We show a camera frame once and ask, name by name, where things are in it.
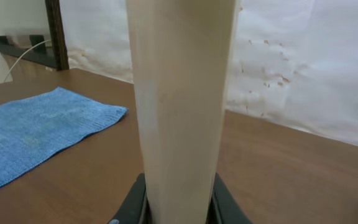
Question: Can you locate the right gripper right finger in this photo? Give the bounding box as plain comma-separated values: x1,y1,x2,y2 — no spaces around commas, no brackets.
208,172,254,224

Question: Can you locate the black bracket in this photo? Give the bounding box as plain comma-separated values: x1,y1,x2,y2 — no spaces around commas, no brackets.
0,34,58,70

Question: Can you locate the white pipette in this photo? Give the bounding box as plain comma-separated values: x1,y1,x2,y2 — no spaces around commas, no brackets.
126,0,241,224

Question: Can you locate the dark wooden frame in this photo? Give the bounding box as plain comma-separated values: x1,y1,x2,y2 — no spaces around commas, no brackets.
44,0,70,71

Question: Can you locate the blue cloth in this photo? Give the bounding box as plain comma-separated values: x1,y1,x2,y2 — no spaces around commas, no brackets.
0,86,129,197

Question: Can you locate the white cable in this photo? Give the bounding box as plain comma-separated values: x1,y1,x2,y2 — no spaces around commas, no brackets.
3,39,52,83

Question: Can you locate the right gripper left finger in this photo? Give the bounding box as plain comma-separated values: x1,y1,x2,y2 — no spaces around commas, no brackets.
107,173,151,224

